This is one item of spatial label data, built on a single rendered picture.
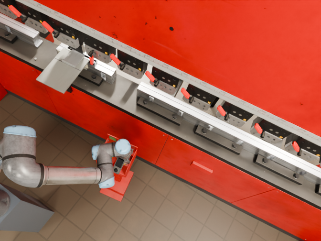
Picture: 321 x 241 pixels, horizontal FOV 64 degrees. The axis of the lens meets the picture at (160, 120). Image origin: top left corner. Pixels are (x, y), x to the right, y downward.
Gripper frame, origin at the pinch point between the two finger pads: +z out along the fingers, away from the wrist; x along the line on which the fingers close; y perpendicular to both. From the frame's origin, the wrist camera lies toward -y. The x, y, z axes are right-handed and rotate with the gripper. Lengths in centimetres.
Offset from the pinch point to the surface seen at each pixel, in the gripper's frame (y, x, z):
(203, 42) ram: 43, -17, -78
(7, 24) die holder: 46, 102, -20
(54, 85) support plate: 19, 51, -25
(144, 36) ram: 43, 8, -67
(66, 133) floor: 14, 68, 75
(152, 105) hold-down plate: 36.8, -2.6, -14.2
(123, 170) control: -4.3, -2.1, 2.5
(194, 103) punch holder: 39, -25, -36
